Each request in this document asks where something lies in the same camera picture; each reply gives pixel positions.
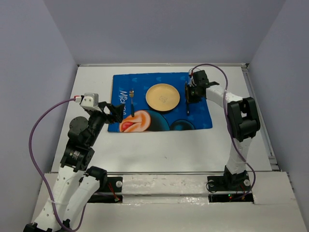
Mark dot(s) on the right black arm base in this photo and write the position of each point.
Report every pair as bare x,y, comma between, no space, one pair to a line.
220,192

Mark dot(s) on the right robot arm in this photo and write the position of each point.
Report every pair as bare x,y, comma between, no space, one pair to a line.
243,123

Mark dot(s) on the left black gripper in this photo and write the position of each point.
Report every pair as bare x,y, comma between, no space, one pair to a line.
117,110

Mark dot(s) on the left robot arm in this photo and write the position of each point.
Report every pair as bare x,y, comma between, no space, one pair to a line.
76,181

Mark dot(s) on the gold fork dark handle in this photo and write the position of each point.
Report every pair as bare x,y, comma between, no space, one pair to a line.
131,94

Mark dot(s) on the blue cartoon placemat cloth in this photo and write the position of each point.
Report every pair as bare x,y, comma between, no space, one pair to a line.
148,119

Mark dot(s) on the tan round plate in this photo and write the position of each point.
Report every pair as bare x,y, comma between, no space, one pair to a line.
162,97

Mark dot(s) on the gold knife dark handle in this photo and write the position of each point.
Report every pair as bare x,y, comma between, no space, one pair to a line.
187,107

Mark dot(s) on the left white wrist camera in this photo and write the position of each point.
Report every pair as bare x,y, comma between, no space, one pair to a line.
88,101

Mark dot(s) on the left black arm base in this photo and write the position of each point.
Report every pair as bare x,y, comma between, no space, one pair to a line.
111,192

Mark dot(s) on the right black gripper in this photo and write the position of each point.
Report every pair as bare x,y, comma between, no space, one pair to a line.
191,100

